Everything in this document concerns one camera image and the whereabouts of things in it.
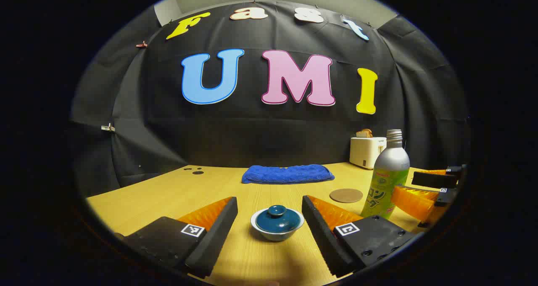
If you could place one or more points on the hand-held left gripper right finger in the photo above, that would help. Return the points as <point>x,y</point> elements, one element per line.
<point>321,231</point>

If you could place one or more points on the round brown coaster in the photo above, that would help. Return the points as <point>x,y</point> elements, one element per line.
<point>346,195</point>

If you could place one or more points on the dark teal teacup lid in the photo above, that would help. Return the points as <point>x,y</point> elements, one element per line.
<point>278,221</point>

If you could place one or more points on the red clip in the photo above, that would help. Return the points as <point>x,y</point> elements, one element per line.
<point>142,45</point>

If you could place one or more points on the blue towel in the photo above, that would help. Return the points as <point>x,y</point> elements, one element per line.
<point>288,173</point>

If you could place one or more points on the silver green-label water bottle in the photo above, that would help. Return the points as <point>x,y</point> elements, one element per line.
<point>391,164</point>

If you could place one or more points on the white toaster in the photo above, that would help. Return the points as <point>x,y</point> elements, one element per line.
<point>365,151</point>

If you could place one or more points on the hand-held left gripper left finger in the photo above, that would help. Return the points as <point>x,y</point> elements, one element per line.
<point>218,231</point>

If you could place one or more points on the black backdrop cloth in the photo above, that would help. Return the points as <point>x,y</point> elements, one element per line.
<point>252,134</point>

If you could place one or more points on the bread slice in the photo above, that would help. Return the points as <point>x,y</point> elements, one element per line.
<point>364,133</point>

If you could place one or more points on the white teacup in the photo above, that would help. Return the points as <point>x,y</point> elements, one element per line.
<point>275,237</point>

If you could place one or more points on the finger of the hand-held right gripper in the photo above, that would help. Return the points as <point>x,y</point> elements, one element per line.
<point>414,204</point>
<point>435,180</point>

